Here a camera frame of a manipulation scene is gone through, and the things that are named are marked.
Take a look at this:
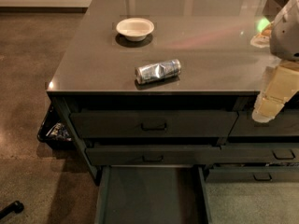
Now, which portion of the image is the middle right drawer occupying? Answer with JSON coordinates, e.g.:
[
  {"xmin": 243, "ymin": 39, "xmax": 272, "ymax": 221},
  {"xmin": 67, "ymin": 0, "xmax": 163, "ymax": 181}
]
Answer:
[{"xmin": 218, "ymin": 143, "xmax": 299, "ymax": 163}]

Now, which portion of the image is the crushed silver redbull can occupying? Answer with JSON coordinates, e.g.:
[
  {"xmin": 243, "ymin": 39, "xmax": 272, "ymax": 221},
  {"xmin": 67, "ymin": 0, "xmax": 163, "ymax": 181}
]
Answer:
[{"xmin": 135, "ymin": 59, "xmax": 181, "ymax": 85}]

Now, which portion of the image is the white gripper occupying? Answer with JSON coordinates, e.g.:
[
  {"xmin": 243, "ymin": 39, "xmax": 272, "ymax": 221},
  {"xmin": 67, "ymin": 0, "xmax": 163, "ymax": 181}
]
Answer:
[{"xmin": 250, "ymin": 0, "xmax": 299, "ymax": 123}]

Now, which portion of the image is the dark cabinet with drawers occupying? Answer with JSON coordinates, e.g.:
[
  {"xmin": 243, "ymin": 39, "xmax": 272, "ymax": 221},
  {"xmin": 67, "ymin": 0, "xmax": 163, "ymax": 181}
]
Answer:
[{"xmin": 47, "ymin": 0, "xmax": 298, "ymax": 175}]

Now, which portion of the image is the top left drawer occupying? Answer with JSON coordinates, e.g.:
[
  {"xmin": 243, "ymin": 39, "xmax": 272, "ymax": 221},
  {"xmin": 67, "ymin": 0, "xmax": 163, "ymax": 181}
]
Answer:
[{"xmin": 70, "ymin": 110, "xmax": 238, "ymax": 138}]

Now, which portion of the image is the black object on floor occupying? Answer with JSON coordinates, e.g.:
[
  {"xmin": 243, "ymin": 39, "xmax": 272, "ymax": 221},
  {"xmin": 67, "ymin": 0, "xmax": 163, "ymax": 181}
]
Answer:
[{"xmin": 0, "ymin": 201, "xmax": 24, "ymax": 219}]

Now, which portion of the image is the black bin with trash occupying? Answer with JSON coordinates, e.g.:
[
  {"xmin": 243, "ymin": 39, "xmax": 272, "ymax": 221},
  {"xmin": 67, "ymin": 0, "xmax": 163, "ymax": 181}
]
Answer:
[{"xmin": 37, "ymin": 105, "xmax": 75, "ymax": 150}]

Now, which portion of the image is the middle left drawer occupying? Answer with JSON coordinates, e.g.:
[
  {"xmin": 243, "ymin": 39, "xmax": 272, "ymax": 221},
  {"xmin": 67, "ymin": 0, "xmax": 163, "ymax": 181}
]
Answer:
[{"xmin": 85, "ymin": 145, "xmax": 221, "ymax": 165}]

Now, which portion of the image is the open bottom left drawer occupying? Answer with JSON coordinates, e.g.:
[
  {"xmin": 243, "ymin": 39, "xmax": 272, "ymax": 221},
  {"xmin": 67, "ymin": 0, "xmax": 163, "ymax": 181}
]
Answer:
[{"xmin": 94, "ymin": 166, "xmax": 212, "ymax": 224}]

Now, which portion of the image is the top right drawer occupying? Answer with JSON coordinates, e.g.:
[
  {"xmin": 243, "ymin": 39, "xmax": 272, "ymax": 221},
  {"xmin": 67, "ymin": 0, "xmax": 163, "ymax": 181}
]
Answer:
[{"xmin": 230, "ymin": 110, "xmax": 299, "ymax": 137}]

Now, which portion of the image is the white bowl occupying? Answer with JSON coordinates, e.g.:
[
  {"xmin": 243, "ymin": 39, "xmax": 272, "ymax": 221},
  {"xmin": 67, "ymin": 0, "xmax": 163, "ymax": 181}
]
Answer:
[{"xmin": 116, "ymin": 18, "xmax": 154, "ymax": 42}]

